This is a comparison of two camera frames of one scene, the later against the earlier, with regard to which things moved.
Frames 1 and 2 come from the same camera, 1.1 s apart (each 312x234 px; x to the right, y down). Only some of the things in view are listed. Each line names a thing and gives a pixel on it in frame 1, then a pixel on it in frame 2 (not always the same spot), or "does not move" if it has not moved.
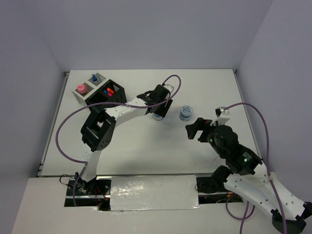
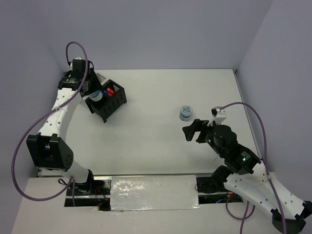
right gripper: [201, 124] does not move
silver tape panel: [154, 192] does not move
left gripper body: [162, 109] -> [87, 80]
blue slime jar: [157, 117] -> [96, 96]
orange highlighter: [110, 91] does not move
